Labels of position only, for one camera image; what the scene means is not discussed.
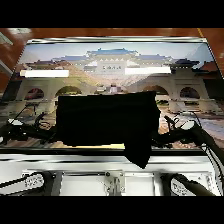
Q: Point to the black garment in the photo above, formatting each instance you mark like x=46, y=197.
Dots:
x=106, y=118

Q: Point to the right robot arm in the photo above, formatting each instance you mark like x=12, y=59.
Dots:
x=200, y=133

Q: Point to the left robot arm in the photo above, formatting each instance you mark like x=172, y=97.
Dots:
x=26, y=131

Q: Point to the silver frame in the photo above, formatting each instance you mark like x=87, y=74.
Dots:
x=90, y=163

